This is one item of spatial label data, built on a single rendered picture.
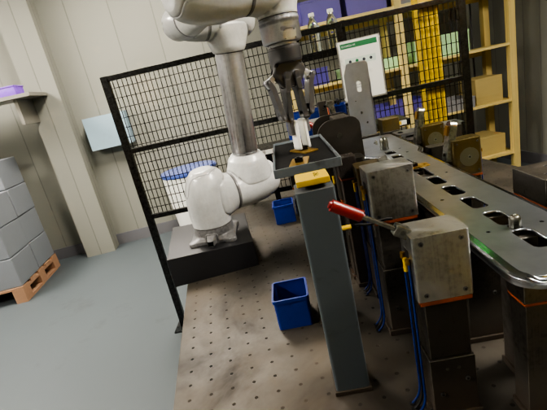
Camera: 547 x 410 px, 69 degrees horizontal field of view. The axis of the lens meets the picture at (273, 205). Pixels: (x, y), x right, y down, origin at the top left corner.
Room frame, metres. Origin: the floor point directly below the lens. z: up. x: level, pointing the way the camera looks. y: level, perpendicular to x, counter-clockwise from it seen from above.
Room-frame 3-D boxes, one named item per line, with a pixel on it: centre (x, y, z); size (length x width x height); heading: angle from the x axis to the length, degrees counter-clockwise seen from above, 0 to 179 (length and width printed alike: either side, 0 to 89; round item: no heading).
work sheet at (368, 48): (2.18, -0.61, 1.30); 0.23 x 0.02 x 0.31; 86
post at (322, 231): (0.71, -0.08, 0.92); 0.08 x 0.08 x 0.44; 86
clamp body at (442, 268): (0.60, -0.23, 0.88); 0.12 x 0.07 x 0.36; 86
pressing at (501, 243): (1.15, -0.45, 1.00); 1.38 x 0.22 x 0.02; 176
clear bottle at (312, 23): (2.29, -0.41, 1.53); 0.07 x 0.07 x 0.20
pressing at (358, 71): (1.90, -0.50, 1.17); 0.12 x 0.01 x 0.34; 86
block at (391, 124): (1.90, -0.62, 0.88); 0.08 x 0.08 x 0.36; 86
